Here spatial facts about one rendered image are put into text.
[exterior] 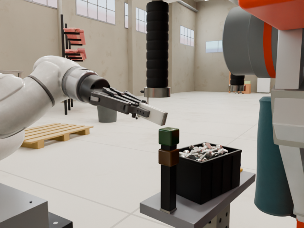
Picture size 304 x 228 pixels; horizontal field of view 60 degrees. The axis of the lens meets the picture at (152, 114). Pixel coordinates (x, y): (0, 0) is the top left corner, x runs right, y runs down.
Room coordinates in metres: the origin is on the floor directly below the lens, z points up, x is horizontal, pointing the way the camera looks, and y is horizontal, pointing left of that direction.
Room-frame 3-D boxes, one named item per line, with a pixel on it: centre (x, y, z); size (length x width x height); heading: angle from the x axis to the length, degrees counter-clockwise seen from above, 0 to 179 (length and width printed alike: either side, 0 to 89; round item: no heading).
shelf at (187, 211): (0.78, -0.17, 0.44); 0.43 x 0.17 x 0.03; 141
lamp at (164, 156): (0.63, -0.04, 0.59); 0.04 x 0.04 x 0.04; 51
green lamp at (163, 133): (0.63, -0.04, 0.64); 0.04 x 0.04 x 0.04; 51
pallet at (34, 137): (3.50, 1.45, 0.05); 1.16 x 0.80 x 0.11; 153
